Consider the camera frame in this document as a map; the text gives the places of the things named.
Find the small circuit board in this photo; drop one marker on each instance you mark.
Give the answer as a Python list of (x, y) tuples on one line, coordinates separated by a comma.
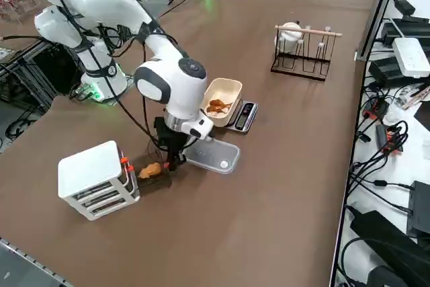
[(411, 95)]

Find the clear plastic container lid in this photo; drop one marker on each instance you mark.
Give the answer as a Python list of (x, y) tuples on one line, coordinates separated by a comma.
[(211, 154)]

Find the aluminium frame structure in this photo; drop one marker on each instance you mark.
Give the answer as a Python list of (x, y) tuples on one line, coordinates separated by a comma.
[(23, 75)]

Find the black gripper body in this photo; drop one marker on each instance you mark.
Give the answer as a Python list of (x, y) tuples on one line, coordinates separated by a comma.
[(171, 139)]

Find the dark grey flat device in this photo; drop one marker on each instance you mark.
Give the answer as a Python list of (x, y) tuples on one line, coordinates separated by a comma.
[(386, 70)]

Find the aluminium camera post bracket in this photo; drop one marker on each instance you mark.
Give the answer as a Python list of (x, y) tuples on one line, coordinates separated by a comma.
[(379, 11)]

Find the wooden rod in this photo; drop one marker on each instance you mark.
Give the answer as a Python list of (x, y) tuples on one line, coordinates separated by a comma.
[(315, 32)]

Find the black device red connectors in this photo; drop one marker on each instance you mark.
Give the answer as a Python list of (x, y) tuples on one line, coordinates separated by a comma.
[(376, 109)]

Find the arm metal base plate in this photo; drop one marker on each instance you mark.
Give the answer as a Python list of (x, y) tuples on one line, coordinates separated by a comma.
[(126, 80)]

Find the black bulky device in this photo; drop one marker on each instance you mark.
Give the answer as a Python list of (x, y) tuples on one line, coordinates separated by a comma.
[(386, 240)]

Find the white digital kitchen scale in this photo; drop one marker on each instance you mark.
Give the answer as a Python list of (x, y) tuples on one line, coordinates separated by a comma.
[(247, 115)]

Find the brown fried chicken toy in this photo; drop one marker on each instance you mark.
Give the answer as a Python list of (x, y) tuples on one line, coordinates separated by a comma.
[(218, 105)]

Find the cream rectangular plastic container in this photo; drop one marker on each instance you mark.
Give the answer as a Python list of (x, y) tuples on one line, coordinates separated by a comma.
[(225, 87)]

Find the white smiley mug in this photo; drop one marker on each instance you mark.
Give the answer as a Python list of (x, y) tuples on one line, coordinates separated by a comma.
[(289, 36)]

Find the aluminium profile rail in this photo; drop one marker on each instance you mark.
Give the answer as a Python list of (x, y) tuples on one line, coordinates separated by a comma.
[(27, 261)]

